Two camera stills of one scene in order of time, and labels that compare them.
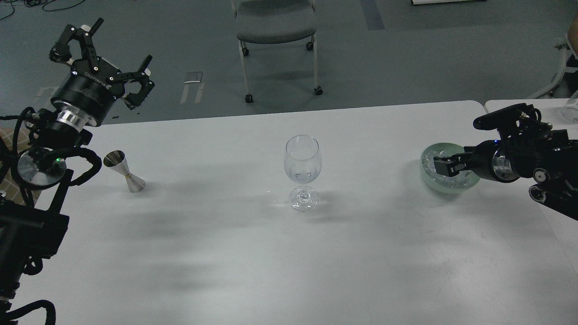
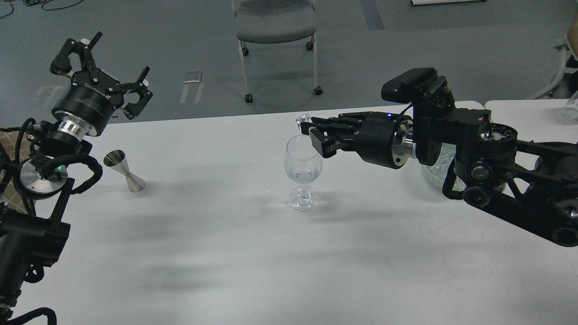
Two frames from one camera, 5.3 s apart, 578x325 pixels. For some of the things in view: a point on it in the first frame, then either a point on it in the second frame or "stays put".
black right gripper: (492, 159) → (383, 138)
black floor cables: (30, 3) stays put
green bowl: (465, 180) stays put
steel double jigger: (117, 160) stays put
